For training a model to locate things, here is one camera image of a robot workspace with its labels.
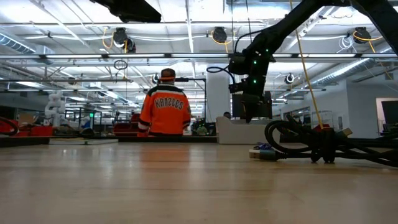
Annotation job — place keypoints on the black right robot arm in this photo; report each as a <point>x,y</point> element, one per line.
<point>280,28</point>

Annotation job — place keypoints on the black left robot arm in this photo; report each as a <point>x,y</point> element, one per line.
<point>130,9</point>

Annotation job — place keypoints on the person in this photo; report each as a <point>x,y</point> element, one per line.
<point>227,115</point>
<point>164,112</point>

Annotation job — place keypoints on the clear plastic bin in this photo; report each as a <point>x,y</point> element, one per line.
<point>236,132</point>

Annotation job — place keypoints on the red tool cart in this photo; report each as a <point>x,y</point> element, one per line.
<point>126,129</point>

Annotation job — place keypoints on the white robot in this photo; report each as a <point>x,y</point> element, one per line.
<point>55,107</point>

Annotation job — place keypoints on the red bins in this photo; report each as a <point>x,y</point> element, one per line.
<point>37,130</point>

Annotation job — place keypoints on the black metal table frame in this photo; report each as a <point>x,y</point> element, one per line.
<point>155,139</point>

